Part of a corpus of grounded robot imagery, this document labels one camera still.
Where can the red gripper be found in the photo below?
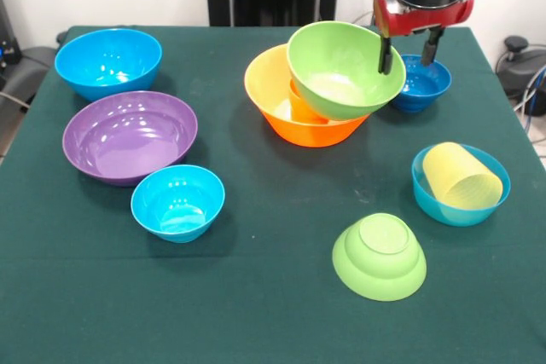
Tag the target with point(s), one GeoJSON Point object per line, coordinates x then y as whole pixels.
{"type": "Point", "coordinates": [426, 19]}

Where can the small dark blue bowl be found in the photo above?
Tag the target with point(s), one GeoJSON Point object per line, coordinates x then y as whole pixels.
{"type": "Point", "coordinates": [424, 89]}

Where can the large green bowl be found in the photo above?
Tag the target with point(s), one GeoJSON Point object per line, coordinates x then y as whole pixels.
{"type": "Point", "coordinates": [332, 65]}

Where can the orange cup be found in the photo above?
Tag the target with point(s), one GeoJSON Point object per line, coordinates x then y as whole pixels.
{"type": "Point", "coordinates": [303, 110]}

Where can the large orange bowl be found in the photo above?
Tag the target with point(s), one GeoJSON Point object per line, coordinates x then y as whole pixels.
{"type": "Point", "coordinates": [315, 134]}

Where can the yellow cup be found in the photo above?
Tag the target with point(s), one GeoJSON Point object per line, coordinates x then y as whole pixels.
{"type": "Point", "coordinates": [456, 172]}

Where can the translucent blue ridged bowl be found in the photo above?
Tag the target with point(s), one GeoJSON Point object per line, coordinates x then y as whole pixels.
{"type": "Point", "coordinates": [460, 217]}

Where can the small green bowl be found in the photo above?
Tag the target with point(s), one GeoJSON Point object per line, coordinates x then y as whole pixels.
{"type": "Point", "coordinates": [379, 266]}

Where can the small light blue bowl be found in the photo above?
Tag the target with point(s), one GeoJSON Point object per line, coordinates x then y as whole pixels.
{"type": "Point", "coordinates": [177, 206]}

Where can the dark green tablecloth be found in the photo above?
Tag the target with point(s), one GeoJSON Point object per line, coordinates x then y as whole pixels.
{"type": "Point", "coordinates": [298, 317]}

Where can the purple bowl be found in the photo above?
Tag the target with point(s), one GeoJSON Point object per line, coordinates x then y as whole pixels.
{"type": "Point", "coordinates": [128, 138]}

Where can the large blue bowl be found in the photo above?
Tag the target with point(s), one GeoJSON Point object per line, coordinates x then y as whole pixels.
{"type": "Point", "coordinates": [106, 61]}

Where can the dark grey seat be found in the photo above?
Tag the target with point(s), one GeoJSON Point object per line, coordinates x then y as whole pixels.
{"type": "Point", "coordinates": [34, 65]}

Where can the black electronic device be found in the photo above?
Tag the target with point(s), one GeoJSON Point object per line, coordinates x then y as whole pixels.
{"type": "Point", "coordinates": [8, 48]}

